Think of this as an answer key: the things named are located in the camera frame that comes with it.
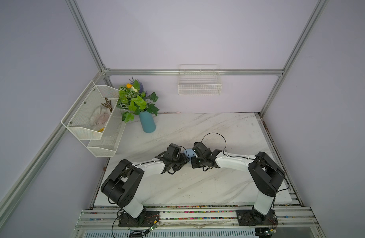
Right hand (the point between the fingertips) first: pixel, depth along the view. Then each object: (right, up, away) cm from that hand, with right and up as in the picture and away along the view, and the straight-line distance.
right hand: (193, 164), depth 92 cm
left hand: (-3, +3, -1) cm, 4 cm away
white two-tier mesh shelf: (-52, +27, -16) cm, 61 cm away
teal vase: (-32, +28, +13) cm, 45 cm away
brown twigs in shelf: (-49, +36, -10) cm, 62 cm away
